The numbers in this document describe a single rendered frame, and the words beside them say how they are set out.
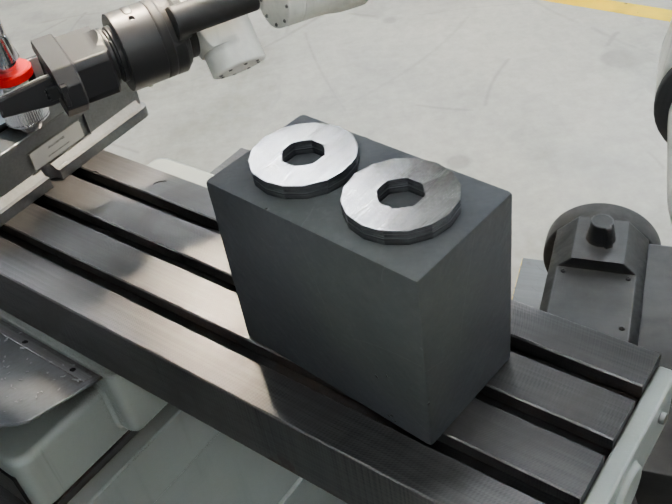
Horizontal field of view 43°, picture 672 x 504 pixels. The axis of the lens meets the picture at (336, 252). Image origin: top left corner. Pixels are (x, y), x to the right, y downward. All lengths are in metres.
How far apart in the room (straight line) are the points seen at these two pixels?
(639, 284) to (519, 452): 0.74
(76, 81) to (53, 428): 0.37
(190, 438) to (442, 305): 0.58
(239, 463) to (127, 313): 0.43
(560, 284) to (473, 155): 1.35
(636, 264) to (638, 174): 1.21
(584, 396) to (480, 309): 0.13
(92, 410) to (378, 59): 2.46
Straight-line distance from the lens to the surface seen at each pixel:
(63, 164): 1.13
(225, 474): 1.25
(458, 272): 0.62
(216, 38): 0.97
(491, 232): 0.65
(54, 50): 0.97
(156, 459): 1.10
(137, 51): 0.95
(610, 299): 1.38
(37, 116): 0.97
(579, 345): 0.80
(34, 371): 0.98
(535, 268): 1.70
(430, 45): 3.33
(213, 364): 0.81
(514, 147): 2.73
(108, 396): 0.99
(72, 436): 0.99
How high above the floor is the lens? 1.55
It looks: 40 degrees down
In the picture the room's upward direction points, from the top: 9 degrees counter-clockwise
